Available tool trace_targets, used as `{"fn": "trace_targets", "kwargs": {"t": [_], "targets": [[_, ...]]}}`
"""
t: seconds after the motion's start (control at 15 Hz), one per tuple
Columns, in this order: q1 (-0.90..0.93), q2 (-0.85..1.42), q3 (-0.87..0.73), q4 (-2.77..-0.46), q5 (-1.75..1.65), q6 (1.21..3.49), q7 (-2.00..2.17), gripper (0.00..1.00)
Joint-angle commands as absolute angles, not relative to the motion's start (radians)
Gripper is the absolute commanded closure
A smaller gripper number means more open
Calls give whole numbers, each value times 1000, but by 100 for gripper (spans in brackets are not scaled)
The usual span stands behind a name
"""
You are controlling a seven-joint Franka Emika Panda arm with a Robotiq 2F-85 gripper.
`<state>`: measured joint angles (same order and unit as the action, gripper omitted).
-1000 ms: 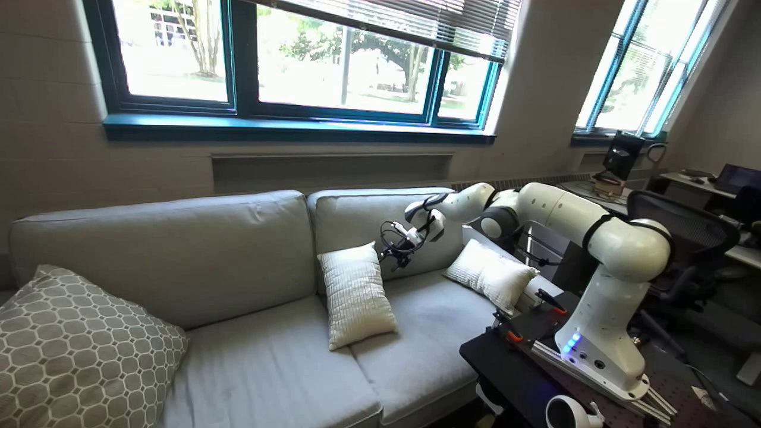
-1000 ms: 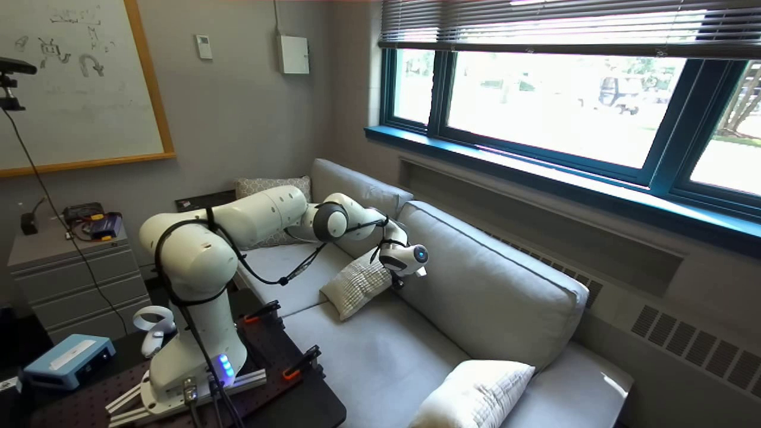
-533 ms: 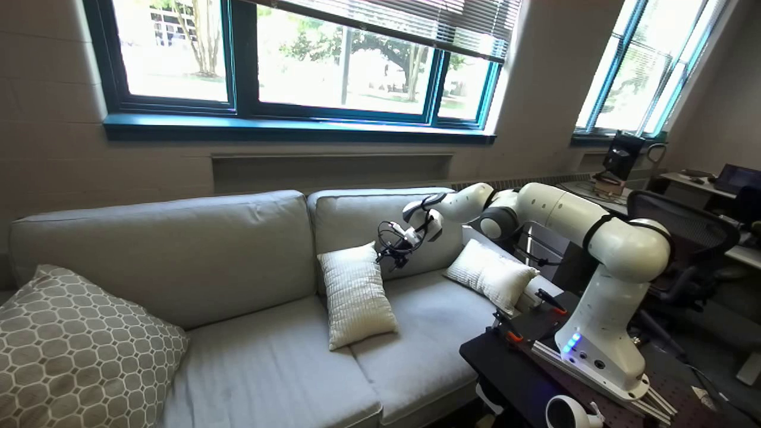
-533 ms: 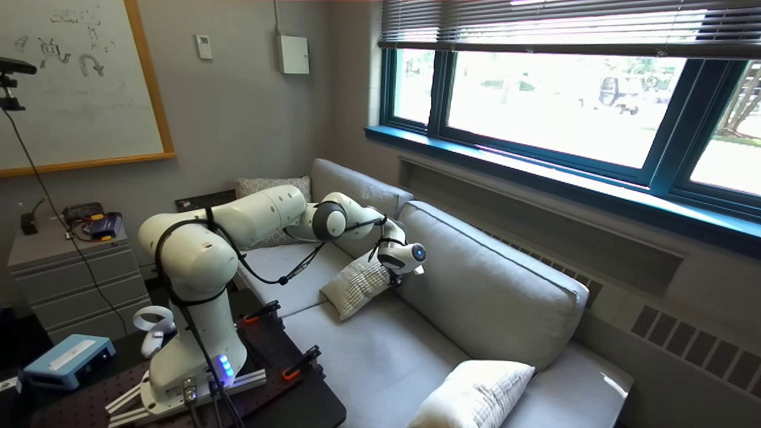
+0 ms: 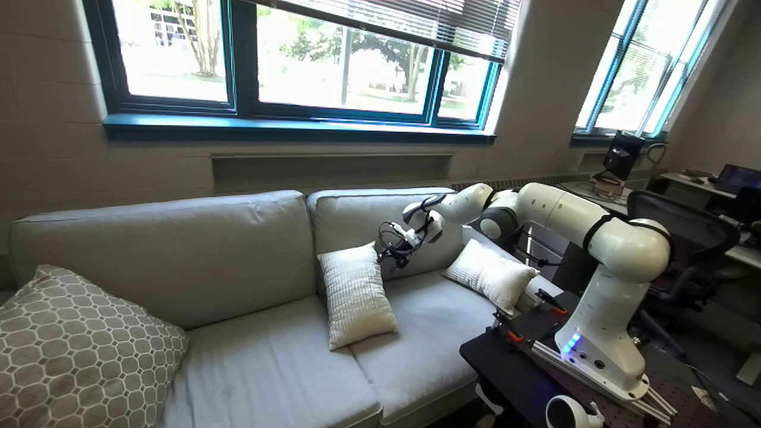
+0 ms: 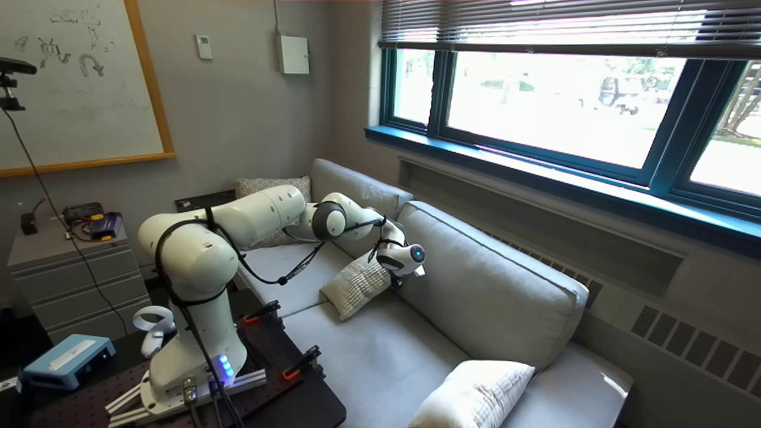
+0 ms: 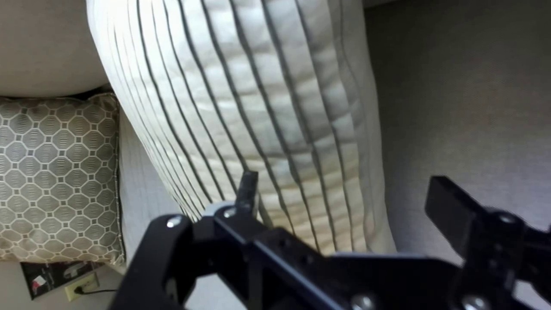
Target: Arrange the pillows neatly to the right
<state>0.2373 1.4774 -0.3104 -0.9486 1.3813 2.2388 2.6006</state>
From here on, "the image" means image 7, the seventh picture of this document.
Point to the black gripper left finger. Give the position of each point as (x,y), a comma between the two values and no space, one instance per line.
(172,264)

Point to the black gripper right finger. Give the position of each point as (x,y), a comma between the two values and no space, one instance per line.
(504,259)

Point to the white power outlet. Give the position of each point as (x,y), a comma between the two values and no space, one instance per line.
(77,290)

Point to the grey lattice patterned pillow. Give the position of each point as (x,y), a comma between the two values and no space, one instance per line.
(57,173)

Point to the grey fabric sofa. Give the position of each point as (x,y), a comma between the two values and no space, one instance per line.
(458,114)

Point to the cream pleated pillow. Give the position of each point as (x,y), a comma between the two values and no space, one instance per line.
(241,104)

